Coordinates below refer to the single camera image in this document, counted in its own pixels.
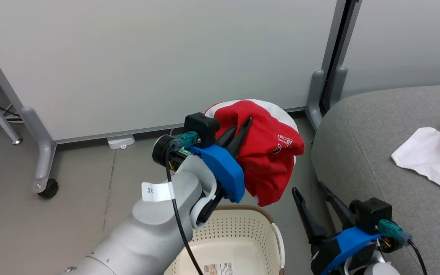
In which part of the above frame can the narrow white partition grey frame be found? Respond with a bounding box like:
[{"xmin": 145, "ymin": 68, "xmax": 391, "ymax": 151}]
[{"xmin": 329, "ymin": 0, "xmax": 440, "ymax": 112}]

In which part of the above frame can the white power adapter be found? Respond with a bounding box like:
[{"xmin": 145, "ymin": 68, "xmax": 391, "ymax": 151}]
[{"xmin": 107, "ymin": 134, "xmax": 136, "ymax": 150}]

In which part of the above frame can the red jersey with number print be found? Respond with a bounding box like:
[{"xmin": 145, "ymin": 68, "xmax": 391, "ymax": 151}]
[{"xmin": 204, "ymin": 99, "xmax": 305, "ymax": 207}]

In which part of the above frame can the black caster wheel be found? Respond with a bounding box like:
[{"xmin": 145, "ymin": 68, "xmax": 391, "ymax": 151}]
[{"xmin": 38, "ymin": 178, "xmax": 58, "ymax": 199}]

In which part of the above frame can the printed sticker in basket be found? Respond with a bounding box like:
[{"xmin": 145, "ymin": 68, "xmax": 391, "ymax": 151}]
[{"xmin": 204, "ymin": 262, "xmax": 234, "ymax": 275}]

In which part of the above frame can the wide white partition grey frame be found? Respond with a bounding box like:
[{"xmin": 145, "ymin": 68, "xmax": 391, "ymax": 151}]
[{"xmin": 0, "ymin": 0, "xmax": 348, "ymax": 199}]

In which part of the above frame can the cream plastic laundry basket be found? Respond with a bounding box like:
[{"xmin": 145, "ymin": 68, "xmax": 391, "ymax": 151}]
[{"xmin": 164, "ymin": 205, "xmax": 286, "ymax": 275}]

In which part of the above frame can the black right cable teal plug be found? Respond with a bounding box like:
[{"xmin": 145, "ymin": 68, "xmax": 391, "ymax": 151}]
[{"xmin": 379, "ymin": 219, "xmax": 429, "ymax": 275}]

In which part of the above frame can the white paper cable tag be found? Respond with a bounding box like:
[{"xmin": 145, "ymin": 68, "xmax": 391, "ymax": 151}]
[{"xmin": 141, "ymin": 182, "xmax": 176, "ymax": 202}]

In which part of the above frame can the grey fabric sofa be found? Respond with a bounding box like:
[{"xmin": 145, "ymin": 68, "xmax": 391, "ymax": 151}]
[{"xmin": 312, "ymin": 83, "xmax": 440, "ymax": 275}]

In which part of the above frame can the blue right camera bracket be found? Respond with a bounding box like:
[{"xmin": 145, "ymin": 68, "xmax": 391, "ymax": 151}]
[{"xmin": 320, "ymin": 226, "xmax": 382, "ymax": 275}]

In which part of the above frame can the white garment red striped trim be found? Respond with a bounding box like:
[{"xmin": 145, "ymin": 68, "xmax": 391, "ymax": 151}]
[{"xmin": 391, "ymin": 115, "xmax": 440, "ymax": 197}]

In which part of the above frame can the black left cable teal plug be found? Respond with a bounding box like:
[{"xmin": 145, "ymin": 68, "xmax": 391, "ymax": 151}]
[{"xmin": 165, "ymin": 131, "xmax": 204, "ymax": 275}]

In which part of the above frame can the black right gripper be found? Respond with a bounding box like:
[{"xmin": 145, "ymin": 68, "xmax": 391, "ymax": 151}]
[{"xmin": 292, "ymin": 181, "xmax": 355, "ymax": 275}]

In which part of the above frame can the black cable teal plug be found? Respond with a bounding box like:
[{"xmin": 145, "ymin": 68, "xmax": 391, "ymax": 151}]
[
  {"xmin": 379, "ymin": 219, "xmax": 429, "ymax": 275},
  {"xmin": 165, "ymin": 131, "xmax": 204, "ymax": 275}
]

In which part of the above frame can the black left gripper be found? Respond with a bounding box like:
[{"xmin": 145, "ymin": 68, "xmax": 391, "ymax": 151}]
[{"xmin": 152, "ymin": 117, "xmax": 252, "ymax": 171}]

